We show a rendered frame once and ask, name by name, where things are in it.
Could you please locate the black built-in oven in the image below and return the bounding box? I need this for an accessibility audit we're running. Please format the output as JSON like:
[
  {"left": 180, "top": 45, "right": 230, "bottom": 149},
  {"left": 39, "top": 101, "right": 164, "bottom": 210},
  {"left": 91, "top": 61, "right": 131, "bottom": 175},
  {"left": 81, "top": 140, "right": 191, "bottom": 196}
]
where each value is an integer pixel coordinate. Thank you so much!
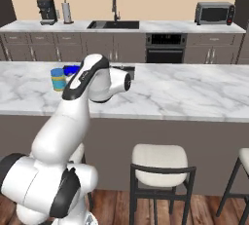
[{"left": 145, "top": 32, "right": 189, "bottom": 64}]

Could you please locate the black tap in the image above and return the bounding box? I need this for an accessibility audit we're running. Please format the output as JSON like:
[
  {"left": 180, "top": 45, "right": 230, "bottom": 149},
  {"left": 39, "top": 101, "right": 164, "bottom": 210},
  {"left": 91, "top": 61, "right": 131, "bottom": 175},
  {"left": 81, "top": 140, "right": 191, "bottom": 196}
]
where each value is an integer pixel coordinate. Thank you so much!
[{"left": 111, "top": 0, "right": 122, "bottom": 22}]

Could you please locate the paper towel holder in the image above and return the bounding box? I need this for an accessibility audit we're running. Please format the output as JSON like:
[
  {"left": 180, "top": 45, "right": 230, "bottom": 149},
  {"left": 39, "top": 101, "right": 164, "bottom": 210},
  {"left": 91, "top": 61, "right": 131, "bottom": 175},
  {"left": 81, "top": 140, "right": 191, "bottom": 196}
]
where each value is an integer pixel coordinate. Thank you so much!
[{"left": 60, "top": 0, "right": 75, "bottom": 25}]

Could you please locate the white cushioned black stool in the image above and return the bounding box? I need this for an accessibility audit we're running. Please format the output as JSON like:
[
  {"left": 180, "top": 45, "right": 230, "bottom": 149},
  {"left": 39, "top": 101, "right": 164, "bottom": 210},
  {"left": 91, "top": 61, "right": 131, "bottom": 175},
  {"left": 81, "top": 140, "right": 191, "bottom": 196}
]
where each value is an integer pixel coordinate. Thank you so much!
[
  {"left": 215, "top": 147, "right": 249, "bottom": 225},
  {"left": 128, "top": 143, "right": 197, "bottom": 225}
]

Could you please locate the black sink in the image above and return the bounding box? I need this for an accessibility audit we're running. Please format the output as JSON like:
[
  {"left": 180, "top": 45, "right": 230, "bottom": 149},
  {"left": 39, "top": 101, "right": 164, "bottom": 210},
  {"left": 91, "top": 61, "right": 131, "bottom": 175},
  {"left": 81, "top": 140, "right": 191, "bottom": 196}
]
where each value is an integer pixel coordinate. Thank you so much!
[{"left": 86, "top": 19, "right": 141, "bottom": 30}]

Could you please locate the grey base cupboards run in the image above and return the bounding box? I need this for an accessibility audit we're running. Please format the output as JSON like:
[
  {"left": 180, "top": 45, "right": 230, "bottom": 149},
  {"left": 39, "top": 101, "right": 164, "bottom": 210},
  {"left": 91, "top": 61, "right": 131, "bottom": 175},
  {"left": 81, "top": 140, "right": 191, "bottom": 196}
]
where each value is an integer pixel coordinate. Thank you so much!
[
  {"left": 183, "top": 32, "right": 244, "bottom": 65},
  {"left": 0, "top": 31, "right": 147, "bottom": 63}
]

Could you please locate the blue bowl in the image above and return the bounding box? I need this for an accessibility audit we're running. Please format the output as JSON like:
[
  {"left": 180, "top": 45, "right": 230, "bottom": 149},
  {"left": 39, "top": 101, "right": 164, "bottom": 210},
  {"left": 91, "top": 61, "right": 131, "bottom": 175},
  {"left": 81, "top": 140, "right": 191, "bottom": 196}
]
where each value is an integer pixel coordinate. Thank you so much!
[{"left": 62, "top": 65, "right": 82, "bottom": 77}]

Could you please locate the grey toaster oven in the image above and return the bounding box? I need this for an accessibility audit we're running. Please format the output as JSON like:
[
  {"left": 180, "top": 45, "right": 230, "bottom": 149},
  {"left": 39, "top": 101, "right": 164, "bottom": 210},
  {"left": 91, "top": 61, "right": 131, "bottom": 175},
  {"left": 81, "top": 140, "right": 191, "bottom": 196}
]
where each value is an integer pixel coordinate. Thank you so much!
[{"left": 194, "top": 1, "right": 236, "bottom": 26}]

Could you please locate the blue and yellow jar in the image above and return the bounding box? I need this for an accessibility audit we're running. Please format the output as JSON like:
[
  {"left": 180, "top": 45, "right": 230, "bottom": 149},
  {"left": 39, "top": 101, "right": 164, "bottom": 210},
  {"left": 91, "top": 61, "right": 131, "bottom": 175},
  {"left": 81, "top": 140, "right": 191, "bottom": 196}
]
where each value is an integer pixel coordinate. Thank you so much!
[{"left": 50, "top": 67, "right": 67, "bottom": 93}]

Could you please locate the dark tall cabinet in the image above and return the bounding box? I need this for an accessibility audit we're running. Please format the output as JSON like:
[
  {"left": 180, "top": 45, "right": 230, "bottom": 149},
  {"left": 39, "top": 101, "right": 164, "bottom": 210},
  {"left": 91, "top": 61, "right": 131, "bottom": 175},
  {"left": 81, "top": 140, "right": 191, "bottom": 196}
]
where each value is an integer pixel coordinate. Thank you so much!
[
  {"left": 232, "top": 0, "right": 249, "bottom": 65},
  {"left": 0, "top": 0, "right": 18, "bottom": 28}
]

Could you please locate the black coffee machine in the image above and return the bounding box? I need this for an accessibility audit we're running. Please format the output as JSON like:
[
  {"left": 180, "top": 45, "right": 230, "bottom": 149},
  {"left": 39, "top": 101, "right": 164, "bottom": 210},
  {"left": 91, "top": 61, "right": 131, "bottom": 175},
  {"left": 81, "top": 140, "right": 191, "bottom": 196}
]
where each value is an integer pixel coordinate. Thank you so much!
[{"left": 36, "top": 0, "right": 59, "bottom": 26}]

